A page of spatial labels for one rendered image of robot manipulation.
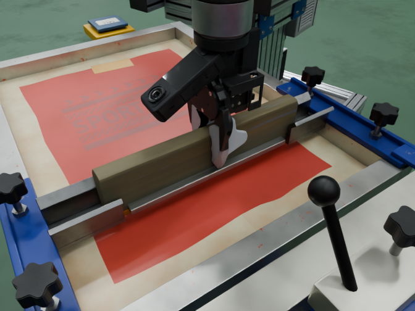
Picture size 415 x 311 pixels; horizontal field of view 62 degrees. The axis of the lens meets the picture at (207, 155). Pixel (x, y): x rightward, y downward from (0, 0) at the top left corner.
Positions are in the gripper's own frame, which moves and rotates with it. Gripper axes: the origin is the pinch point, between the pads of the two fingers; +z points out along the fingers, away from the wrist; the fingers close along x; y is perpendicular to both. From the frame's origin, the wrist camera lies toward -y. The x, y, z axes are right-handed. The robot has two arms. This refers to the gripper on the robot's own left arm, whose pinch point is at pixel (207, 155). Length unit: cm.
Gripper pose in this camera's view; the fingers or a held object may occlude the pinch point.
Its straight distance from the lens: 56.4
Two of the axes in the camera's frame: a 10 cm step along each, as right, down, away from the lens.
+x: -5.5, -5.4, 6.3
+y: 8.4, -3.6, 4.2
